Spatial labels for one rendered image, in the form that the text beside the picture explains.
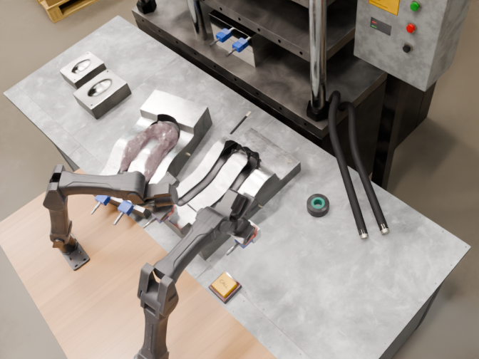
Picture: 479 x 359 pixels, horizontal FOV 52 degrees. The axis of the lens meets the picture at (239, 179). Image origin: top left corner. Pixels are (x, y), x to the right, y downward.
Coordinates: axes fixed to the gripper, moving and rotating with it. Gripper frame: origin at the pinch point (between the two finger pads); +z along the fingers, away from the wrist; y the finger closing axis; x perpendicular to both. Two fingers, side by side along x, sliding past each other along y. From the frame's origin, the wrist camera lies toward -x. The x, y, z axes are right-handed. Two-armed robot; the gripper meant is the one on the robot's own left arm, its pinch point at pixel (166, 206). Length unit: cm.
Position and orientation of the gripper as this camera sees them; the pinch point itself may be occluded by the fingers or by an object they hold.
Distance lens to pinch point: 172.8
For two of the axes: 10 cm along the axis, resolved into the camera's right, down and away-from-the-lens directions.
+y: -7.0, -6.4, 3.2
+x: -6.7, 7.4, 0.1
